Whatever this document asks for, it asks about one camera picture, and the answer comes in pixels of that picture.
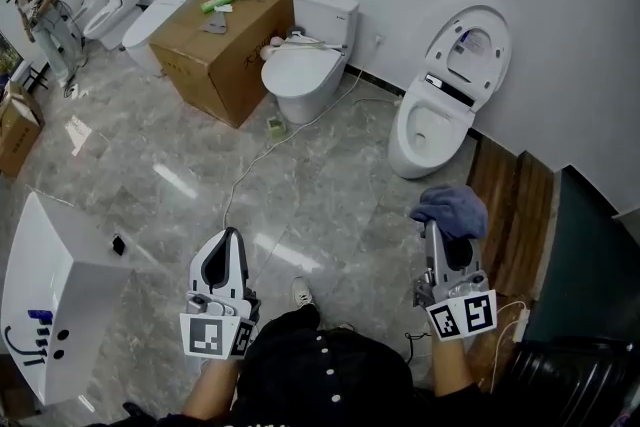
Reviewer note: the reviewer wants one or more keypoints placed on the white toilet with closed lid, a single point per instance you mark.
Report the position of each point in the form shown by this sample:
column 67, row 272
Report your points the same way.
column 145, row 27

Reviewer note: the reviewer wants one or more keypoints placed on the small black square object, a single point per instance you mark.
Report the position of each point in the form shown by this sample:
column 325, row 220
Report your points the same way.
column 118, row 245

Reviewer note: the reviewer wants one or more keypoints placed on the small green box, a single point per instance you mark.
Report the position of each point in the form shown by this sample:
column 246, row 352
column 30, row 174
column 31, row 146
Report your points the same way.
column 276, row 127

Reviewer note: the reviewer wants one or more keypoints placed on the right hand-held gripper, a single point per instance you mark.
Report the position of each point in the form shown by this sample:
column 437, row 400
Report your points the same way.
column 460, row 310

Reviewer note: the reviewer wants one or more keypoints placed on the person's black buttoned clothing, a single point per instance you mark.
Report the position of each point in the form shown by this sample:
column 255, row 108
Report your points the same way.
column 310, row 380

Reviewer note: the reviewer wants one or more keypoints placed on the white toilet with square tank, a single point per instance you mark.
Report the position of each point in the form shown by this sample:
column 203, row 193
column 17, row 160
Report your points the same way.
column 307, row 70

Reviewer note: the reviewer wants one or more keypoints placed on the green bottle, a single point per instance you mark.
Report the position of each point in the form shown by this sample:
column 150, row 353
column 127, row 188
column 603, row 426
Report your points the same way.
column 217, row 2

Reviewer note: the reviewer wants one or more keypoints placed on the person's white shoe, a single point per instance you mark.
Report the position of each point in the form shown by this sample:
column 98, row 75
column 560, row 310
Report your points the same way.
column 301, row 293

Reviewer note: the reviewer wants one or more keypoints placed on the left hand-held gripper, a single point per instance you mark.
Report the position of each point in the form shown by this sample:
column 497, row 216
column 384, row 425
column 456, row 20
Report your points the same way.
column 202, row 332

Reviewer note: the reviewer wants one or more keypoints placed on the white paper sheet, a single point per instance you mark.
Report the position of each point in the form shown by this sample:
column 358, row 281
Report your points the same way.
column 79, row 134

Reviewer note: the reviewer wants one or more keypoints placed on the person's left forearm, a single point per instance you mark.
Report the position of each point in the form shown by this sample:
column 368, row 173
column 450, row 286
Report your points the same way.
column 212, row 387

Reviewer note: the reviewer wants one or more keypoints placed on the black stool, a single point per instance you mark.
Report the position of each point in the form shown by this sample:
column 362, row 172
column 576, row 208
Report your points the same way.
column 36, row 75

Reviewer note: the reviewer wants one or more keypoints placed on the black ribbed suitcase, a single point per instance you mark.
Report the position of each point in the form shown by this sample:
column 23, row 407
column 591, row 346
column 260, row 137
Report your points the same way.
column 575, row 385

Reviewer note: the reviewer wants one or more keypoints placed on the white tall-backed toilet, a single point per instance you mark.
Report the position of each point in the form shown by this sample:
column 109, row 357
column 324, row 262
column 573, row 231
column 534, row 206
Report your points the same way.
column 112, row 15

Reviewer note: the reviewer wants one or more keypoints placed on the white toilet with lid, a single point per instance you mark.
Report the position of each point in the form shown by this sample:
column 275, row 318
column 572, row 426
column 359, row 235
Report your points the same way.
column 435, row 115
column 145, row 27

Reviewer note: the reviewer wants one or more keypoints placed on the white ceramic basin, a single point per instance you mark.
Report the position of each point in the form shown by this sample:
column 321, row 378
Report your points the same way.
column 50, row 275

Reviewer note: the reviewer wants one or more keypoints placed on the grey triangular cloth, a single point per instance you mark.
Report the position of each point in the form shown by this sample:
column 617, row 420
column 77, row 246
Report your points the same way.
column 216, row 24

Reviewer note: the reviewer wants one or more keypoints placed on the large brown cardboard box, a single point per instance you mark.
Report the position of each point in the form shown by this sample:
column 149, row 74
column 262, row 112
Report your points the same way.
column 220, row 50

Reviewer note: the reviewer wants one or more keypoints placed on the blue wiping cloth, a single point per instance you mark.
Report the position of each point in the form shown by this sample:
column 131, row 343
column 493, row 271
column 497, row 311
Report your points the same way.
column 452, row 210

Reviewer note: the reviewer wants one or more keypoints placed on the open brown cardboard box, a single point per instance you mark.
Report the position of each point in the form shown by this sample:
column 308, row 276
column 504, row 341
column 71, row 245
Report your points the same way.
column 17, row 135

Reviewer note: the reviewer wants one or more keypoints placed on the person's right forearm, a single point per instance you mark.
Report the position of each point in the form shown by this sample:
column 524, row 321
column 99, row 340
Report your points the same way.
column 450, row 367

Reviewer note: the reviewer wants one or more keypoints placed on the white power strip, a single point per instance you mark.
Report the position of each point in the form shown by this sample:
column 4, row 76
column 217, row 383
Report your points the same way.
column 521, row 322

